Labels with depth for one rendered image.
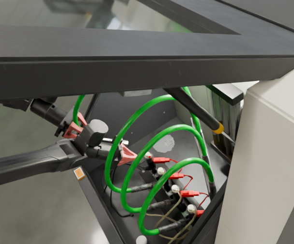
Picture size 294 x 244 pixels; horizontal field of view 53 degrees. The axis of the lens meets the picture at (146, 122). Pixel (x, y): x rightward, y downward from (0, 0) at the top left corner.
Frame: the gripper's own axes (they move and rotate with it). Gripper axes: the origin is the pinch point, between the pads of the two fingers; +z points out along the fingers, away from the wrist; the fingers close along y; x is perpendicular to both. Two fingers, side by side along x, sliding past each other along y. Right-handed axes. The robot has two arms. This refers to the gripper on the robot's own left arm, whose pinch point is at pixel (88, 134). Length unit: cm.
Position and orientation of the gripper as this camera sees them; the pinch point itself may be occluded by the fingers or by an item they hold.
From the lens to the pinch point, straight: 99.9
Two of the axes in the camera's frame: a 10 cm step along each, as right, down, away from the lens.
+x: -5.0, 6.1, 6.2
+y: 2.3, -6.0, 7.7
